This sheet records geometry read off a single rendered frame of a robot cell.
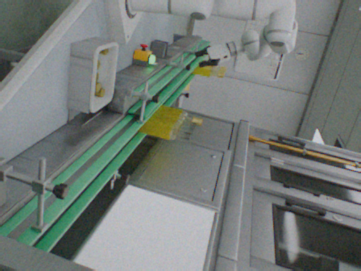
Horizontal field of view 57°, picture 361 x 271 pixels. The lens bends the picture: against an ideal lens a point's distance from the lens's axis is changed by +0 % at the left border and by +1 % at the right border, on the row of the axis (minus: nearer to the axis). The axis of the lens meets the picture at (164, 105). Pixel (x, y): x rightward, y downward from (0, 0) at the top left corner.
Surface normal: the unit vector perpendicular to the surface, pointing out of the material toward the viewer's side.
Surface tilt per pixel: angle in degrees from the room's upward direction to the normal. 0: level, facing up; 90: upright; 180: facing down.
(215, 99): 90
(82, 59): 90
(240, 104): 90
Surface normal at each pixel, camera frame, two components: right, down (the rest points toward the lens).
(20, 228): 0.16, -0.92
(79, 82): -0.26, 0.30
